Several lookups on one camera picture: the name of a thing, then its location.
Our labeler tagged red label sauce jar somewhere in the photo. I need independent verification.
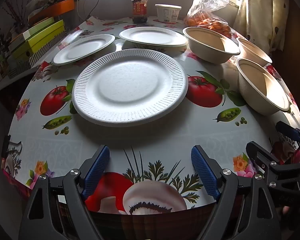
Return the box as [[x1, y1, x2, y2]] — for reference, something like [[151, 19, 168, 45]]
[[132, 0, 148, 24]]

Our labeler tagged white power cable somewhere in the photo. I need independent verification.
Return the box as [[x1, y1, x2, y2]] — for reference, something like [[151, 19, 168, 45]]
[[76, 0, 103, 22]]

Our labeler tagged yellow green flat box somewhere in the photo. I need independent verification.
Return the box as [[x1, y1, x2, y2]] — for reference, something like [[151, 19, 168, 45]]
[[11, 20, 65, 60]]

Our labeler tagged white green long box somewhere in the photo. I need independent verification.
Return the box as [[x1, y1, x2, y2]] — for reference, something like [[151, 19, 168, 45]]
[[8, 17, 55, 52]]

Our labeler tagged person's right hand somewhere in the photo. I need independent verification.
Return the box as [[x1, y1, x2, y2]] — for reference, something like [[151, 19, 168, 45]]
[[282, 206, 289, 214]]

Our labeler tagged large beige paper bowl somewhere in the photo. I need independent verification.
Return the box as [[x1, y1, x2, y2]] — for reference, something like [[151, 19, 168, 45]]
[[183, 27, 240, 64]]

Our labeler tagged cream patterned curtain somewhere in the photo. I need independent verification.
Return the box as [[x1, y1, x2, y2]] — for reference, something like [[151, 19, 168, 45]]
[[233, 0, 289, 54]]

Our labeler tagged plastic bag of oranges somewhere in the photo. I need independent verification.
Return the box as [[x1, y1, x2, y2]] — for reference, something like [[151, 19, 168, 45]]
[[184, 0, 232, 38]]

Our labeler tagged striped black white box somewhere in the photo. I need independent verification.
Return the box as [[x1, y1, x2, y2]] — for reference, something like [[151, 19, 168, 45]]
[[7, 31, 67, 79]]

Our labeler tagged orange plastic tray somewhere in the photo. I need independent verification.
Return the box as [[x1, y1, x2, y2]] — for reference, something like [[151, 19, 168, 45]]
[[28, 0, 75, 26]]

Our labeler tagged large white paper plate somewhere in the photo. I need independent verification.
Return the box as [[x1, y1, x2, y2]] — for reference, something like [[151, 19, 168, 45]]
[[72, 49, 188, 127]]

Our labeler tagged white plastic tub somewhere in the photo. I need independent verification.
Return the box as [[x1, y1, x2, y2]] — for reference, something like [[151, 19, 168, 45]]
[[155, 4, 182, 23]]

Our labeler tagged floral vegetable print tablecloth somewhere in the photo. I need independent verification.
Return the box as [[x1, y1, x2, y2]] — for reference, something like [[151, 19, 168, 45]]
[[1, 17, 300, 215]]

